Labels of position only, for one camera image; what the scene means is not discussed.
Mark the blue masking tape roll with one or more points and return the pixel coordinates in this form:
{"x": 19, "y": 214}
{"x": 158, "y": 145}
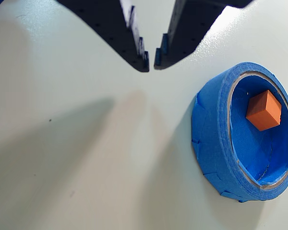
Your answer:
{"x": 211, "y": 134}

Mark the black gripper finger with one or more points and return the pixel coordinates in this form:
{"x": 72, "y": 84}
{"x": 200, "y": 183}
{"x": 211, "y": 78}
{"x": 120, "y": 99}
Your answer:
{"x": 189, "y": 24}
{"x": 110, "y": 24}

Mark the small orange block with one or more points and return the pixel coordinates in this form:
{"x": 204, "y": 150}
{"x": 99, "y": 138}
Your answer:
{"x": 264, "y": 112}

